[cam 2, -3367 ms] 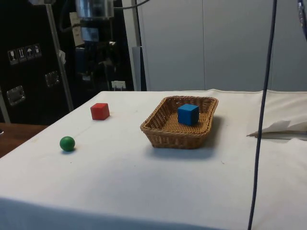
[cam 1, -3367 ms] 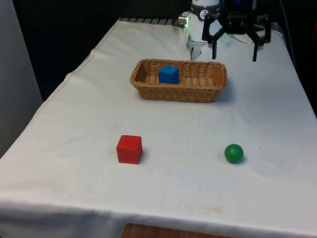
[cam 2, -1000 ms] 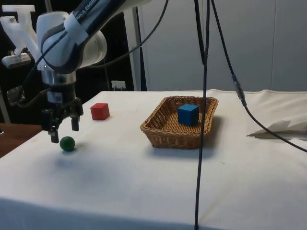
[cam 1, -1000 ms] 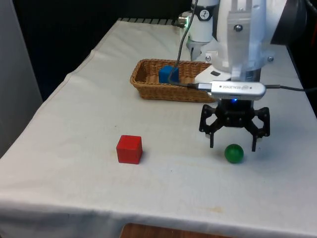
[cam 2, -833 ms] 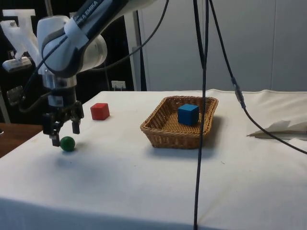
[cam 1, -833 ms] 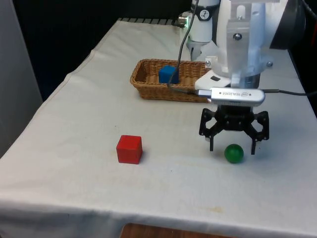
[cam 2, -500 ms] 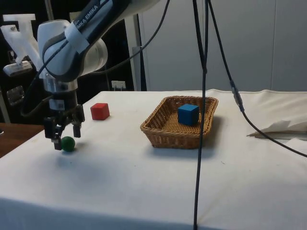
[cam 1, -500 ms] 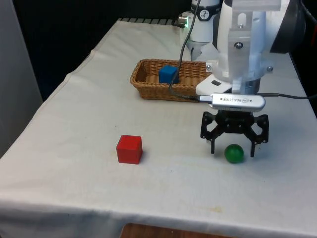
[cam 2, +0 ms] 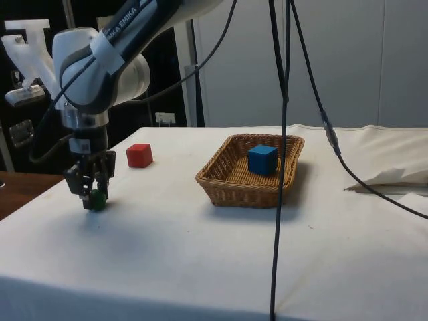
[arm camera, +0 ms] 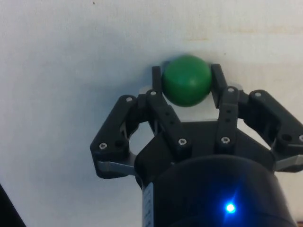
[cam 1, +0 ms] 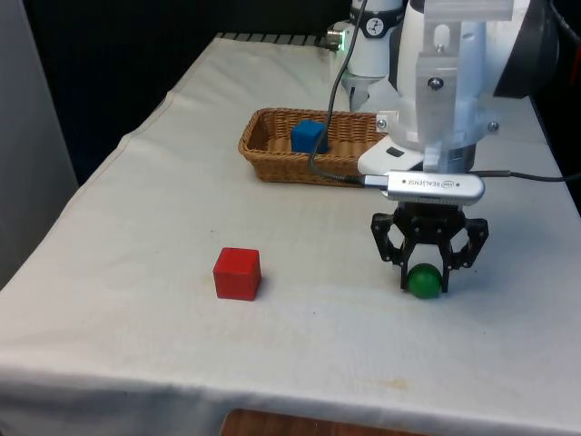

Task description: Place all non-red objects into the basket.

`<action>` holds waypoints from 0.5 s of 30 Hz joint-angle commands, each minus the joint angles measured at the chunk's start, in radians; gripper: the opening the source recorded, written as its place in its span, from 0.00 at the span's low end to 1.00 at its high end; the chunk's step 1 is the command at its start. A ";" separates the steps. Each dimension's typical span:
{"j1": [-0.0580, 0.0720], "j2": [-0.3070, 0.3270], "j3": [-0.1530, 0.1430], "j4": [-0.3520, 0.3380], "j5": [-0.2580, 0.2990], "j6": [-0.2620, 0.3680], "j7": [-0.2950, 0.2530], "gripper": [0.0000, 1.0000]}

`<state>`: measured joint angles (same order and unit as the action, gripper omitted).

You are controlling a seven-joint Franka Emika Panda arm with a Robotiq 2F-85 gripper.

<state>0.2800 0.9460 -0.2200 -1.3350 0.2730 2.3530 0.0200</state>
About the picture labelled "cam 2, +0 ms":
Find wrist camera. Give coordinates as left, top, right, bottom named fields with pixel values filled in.
left=4, top=85, right=47, bottom=107

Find red cube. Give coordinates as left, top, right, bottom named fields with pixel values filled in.
left=126, top=143, right=154, bottom=169

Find black cable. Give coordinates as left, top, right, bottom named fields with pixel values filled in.
left=288, top=0, right=428, bottom=220
left=132, top=0, right=239, bottom=101
left=267, top=0, right=291, bottom=321
left=28, top=46, right=101, bottom=163

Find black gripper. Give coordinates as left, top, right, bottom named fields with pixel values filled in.
left=64, top=128, right=117, bottom=211

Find pale lockers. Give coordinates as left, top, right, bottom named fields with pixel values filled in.
left=192, top=0, right=428, bottom=129

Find green ball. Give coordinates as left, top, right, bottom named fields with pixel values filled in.
left=90, top=189, right=108, bottom=211

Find blue cube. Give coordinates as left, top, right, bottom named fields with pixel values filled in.
left=247, top=145, right=279, bottom=176

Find wicker basket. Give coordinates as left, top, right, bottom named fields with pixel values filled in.
left=195, top=133, right=306, bottom=209

